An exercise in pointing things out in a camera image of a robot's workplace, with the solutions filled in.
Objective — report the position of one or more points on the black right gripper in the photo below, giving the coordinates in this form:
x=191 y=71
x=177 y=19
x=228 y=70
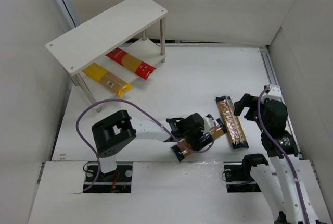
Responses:
x=248 y=104

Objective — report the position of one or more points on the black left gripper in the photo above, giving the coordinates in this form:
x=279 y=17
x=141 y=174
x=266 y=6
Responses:
x=202 y=140

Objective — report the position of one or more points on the navy label spaghetti bag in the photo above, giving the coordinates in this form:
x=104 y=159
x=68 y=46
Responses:
x=181 y=151

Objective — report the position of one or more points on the red spaghetti bag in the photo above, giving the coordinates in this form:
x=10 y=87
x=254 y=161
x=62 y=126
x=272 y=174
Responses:
x=131 y=63

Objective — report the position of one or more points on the yellow spaghetti bag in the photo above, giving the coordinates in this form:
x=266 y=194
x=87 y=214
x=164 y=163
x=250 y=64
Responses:
x=107 y=79

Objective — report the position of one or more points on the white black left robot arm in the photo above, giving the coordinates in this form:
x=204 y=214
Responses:
x=115 y=132

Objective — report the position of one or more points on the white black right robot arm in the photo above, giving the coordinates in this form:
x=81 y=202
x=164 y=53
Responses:
x=277 y=174

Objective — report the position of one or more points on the white two-tier shelf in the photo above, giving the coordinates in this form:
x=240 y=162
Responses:
x=137 y=26

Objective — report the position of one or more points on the clear navy-end spaghetti bag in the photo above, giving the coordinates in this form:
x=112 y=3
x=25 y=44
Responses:
x=234 y=129

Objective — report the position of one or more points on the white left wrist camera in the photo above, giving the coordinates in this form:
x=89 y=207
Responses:
x=209 y=122

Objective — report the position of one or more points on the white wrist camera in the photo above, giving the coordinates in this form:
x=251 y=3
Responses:
x=273 y=93
x=209 y=122

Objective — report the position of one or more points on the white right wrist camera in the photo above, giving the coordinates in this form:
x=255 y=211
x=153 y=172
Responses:
x=273 y=93

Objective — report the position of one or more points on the aluminium frame rail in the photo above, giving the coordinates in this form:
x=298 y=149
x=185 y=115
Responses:
x=272 y=78

